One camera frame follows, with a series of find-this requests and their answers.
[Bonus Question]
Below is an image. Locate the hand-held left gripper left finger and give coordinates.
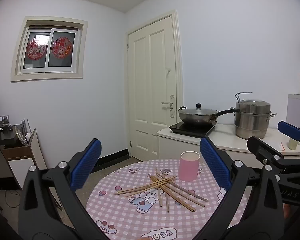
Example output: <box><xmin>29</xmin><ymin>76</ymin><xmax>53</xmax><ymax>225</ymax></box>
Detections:
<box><xmin>18</xmin><ymin>138</ymin><xmax>103</xmax><ymax>240</ymax></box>

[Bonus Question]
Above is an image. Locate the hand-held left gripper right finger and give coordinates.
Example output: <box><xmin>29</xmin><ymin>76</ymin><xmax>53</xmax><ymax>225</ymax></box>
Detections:
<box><xmin>199</xmin><ymin>137</ymin><xmax>285</xmax><ymax>240</ymax></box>

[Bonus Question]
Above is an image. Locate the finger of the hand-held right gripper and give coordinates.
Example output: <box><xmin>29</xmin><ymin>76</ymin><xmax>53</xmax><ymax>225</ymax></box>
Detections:
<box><xmin>277</xmin><ymin>121</ymin><xmax>300</xmax><ymax>145</ymax></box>
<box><xmin>247</xmin><ymin>135</ymin><xmax>300</xmax><ymax>175</ymax></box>

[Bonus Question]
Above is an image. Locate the pink cup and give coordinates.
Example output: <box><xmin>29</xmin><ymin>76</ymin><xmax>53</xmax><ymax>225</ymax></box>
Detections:
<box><xmin>178</xmin><ymin>151</ymin><xmax>201</xmax><ymax>182</ymax></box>

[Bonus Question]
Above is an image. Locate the bunch of wooden chopsticks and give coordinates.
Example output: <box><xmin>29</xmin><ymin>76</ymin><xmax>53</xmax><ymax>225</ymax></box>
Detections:
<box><xmin>114</xmin><ymin>167</ymin><xmax>209</xmax><ymax>213</ymax></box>

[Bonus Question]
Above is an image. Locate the pale lilac cabinet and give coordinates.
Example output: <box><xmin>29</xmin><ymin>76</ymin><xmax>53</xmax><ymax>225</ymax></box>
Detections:
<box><xmin>287</xmin><ymin>94</ymin><xmax>300</xmax><ymax>130</ymax></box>

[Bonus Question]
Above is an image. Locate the stainless steel steamer pot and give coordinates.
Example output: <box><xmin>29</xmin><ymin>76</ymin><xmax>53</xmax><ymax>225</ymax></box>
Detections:
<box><xmin>234</xmin><ymin>92</ymin><xmax>277</xmax><ymax>140</ymax></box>

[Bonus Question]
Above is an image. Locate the white counter cabinet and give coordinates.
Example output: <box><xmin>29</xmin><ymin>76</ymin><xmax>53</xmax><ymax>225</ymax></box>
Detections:
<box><xmin>157</xmin><ymin>124</ymin><xmax>300</xmax><ymax>173</ymax></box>

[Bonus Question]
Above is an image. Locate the black induction cooktop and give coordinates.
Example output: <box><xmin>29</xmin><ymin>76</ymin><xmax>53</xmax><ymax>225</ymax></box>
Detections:
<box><xmin>169</xmin><ymin>121</ymin><xmax>218</xmax><ymax>138</ymax></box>

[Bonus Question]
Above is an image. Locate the glass wok lid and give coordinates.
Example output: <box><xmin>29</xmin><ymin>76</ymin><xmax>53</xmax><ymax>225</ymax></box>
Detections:
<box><xmin>178</xmin><ymin>103</ymin><xmax>219</xmax><ymax>115</ymax></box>

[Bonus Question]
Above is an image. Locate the pink checkered tablecloth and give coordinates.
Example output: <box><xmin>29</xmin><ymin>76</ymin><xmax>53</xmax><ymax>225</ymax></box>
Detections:
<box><xmin>86</xmin><ymin>159</ymin><xmax>248</xmax><ymax>240</ymax></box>

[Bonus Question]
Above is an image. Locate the glass plate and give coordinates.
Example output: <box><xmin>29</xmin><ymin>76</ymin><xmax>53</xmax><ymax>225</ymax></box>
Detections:
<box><xmin>15</xmin><ymin>125</ymin><xmax>28</xmax><ymax>145</ymax></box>

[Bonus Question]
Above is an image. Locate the black desk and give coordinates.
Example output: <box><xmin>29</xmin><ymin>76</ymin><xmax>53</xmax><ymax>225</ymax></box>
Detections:
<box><xmin>0</xmin><ymin>121</ymin><xmax>20</xmax><ymax>147</ymax></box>

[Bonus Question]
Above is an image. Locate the cream panelled door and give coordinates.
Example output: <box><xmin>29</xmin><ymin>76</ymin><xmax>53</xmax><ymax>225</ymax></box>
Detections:
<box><xmin>127</xmin><ymin>10</ymin><xmax>184</xmax><ymax>162</ymax></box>

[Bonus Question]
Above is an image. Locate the cream framed window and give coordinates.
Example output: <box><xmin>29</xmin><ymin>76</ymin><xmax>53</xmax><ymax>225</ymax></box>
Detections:
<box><xmin>11</xmin><ymin>16</ymin><xmax>88</xmax><ymax>82</ymax></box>

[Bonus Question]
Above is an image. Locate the red round window decoration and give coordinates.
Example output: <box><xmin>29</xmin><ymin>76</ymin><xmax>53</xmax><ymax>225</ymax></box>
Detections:
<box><xmin>26</xmin><ymin>39</ymin><xmax>46</xmax><ymax>60</ymax></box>
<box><xmin>51</xmin><ymin>37</ymin><xmax>72</xmax><ymax>58</ymax></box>

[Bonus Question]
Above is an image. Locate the steel wok with black handle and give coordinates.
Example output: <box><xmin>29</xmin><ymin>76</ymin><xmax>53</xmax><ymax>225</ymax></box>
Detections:
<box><xmin>178</xmin><ymin>107</ymin><xmax>240</xmax><ymax>127</ymax></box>

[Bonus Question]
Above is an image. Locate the silver door handle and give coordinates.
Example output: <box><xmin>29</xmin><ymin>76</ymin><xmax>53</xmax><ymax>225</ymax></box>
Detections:
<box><xmin>161</xmin><ymin>95</ymin><xmax>176</xmax><ymax>118</ymax></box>

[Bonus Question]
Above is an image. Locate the black floor cable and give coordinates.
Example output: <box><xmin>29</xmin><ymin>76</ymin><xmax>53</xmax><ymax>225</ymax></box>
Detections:
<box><xmin>5</xmin><ymin>190</ymin><xmax>20</xmax><ymax>208</ymax></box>

